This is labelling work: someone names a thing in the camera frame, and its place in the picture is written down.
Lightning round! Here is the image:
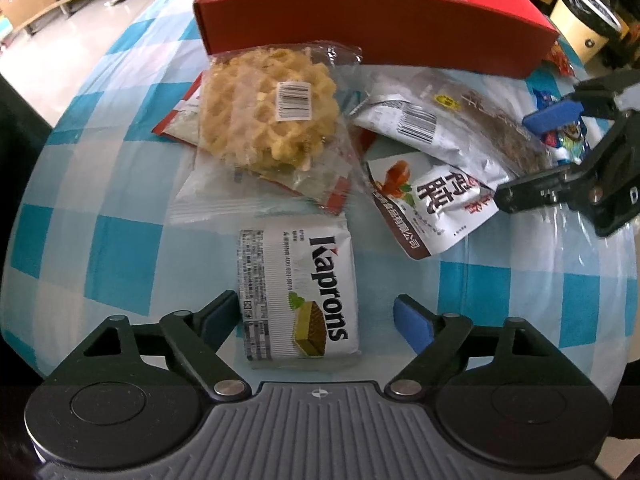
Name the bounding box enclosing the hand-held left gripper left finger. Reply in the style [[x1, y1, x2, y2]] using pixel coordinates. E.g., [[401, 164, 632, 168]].
[[45, 289, 252, 403]]

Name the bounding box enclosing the blue white checkered tablecloth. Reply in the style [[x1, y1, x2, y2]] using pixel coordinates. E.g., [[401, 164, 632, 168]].
[[0, 0, 632, 397]]

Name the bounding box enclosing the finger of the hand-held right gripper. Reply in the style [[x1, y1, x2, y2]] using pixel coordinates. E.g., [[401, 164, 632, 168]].
[[495, 112, 640, 238], [522, 67, 640, 136]]

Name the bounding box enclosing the waffle cookie clear packet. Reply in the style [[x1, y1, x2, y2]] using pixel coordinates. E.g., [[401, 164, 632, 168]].
[[197, 44, 363, 173]]

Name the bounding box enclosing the white green wafer packet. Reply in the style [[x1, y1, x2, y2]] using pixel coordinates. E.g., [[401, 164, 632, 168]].
[[235, 212, 362, 368]]

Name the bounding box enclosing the silver barcode snack packet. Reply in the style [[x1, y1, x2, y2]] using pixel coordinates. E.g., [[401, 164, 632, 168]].
[[350, 67, 548, 186]]

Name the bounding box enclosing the red cardboard box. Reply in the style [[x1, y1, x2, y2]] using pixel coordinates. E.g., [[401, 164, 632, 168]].
[[192, 0, 560, 79]]

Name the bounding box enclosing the dark armchair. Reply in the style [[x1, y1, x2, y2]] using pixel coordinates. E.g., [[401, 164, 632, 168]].
[[0, 74, 53, 241]]

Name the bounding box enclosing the colourful blue small packet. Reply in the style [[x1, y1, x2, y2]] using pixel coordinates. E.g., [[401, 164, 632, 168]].
[[531, 74, 587, 163]]

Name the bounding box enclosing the white brown snack packet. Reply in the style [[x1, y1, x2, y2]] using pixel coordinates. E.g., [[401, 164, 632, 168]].
[[364, 154, 501, 261]]

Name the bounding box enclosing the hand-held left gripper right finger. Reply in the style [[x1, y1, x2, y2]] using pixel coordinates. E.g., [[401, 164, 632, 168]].
[[382, 295, 596, 402]]

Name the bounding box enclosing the silver red-edged snack packet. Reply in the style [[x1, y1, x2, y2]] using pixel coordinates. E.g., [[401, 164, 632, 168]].
[[151, 72, 351, 216]]

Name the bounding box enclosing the wooden trash bin black liner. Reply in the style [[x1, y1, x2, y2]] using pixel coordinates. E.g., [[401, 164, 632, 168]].
[[549, 0, 627, 67]]

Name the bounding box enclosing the translucent white snack packet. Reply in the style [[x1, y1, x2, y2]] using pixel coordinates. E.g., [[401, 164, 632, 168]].
[[167, 157, 351, 226]]

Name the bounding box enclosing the red small snack packet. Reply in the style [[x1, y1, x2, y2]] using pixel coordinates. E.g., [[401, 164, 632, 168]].
[[542, 41, 574, 77]]

